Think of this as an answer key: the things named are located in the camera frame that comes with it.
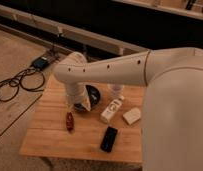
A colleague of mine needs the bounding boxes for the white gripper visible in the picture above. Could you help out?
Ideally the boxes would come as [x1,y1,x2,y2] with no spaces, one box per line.
[67,90,91,111]

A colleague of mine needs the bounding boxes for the black eraser block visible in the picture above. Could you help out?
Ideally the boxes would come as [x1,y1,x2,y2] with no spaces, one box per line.
[100,127,118,152]

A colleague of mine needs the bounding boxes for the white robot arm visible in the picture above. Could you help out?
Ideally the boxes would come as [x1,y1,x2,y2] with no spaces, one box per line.
[54,47,203,171]

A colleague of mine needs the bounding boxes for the black round bowl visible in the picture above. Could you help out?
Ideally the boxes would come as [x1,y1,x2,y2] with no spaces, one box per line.
[74,85,101,111]

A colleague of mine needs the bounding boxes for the red brown small object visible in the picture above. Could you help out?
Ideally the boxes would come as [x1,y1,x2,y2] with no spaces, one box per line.
[66,112,74,132]

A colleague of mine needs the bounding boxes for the clear plastic cup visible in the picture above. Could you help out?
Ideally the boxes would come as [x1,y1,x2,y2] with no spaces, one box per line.
[108,84,124,99]

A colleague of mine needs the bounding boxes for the black power adapter box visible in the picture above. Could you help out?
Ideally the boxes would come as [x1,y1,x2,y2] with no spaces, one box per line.
[31,57,49,71]

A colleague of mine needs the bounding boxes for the wooden table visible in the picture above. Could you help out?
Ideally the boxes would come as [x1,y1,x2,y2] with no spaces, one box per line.
[20,77,144,164]

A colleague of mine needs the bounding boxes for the white rectangular block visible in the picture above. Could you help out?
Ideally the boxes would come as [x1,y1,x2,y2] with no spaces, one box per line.
[123,107,141,125]

